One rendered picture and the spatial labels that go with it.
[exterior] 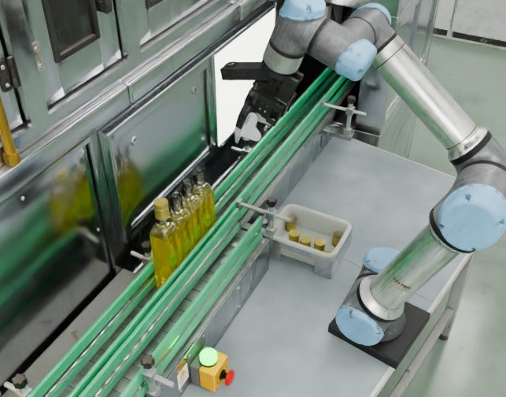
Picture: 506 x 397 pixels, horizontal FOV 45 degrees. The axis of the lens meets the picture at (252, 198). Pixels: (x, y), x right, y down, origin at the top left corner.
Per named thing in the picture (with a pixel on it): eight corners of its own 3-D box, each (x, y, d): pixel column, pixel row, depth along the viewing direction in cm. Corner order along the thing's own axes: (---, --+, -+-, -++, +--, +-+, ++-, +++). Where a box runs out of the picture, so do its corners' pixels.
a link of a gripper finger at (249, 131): (249, 158, 132) (266, 124, 127) (226, 143, 133) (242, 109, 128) (254, 153, 135) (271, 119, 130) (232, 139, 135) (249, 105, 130)
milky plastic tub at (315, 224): (286, 221, 201) (288, 201, 196) (351, 243, 193) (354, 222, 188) (263, 254, 189) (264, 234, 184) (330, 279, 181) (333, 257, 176)
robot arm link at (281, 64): (261, 44, 116) (280, 28, 122) (254, 63, 120) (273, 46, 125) (295, 64, 115) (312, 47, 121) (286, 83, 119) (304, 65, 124)
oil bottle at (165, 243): (168, 273, 166) (160, 213, 152) (185, 280, 164) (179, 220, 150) (155, 287, 162) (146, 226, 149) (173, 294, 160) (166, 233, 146)
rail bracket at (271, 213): (240, 218, 183) (240, 185, 175) (292, 235, 177) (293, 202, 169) (235, 224, 181) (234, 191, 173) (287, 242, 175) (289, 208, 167)
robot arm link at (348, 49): (390, 35, 115) (341, 5, 117) (370, 57, 107) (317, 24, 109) (371, 68, 121) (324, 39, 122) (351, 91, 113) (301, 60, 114)
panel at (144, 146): (267, 91, 224) (270, -1, 202) (275, 93, 222) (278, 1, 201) (117, 240, 161) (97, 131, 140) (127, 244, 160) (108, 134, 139)
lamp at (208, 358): (205, 350, 153) (204, 342, 151) (221, 357, 151) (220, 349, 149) (196, 363, 150) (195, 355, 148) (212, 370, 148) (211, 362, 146)
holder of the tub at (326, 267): (272, 218, 203) (272, 200, 199) (350, 244, 194) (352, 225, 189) (248, 250, 192) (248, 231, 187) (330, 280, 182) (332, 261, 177)
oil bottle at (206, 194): (201, 235, 178) (196, 176, 164) (217, 241, 176) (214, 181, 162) (190, 246, 174) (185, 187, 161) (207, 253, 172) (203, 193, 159)
